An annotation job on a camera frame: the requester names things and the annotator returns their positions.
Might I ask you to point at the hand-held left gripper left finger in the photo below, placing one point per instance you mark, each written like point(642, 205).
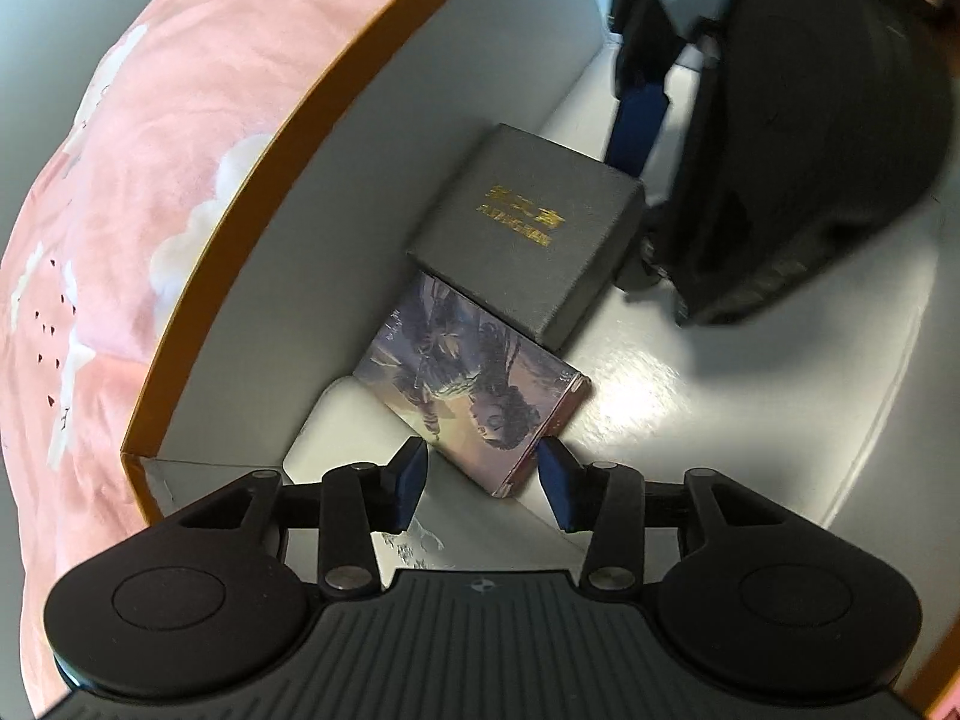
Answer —
point(409, 484)

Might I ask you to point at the pink cloud-print blanket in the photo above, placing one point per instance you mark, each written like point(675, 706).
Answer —
point(150, 202)

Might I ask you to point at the orange cardboard box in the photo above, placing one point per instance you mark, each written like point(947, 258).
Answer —
point(300, 277)

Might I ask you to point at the grey gift box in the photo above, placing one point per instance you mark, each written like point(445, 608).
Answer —
point(525, 240)

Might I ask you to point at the long white box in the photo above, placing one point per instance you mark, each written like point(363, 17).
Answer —
point(337, 427)

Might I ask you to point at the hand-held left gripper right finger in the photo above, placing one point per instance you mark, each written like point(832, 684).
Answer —
point(559, 484)

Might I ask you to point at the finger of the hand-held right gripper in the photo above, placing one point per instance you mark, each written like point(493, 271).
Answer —
point(641, 266)
point(637, 127)

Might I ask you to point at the illustrated card box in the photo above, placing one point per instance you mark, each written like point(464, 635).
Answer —
point(465, 382)

